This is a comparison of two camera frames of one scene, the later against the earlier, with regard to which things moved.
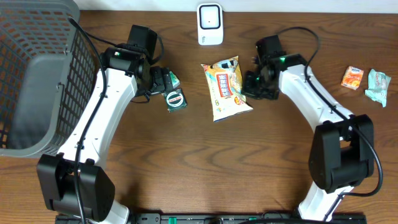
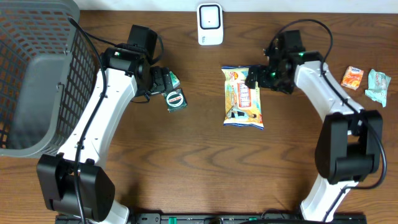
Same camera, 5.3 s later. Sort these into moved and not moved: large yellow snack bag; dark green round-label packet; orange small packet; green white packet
Moved: large yellow snack bag
Not moved: orange small packet; green white packet; dark green round-label packet
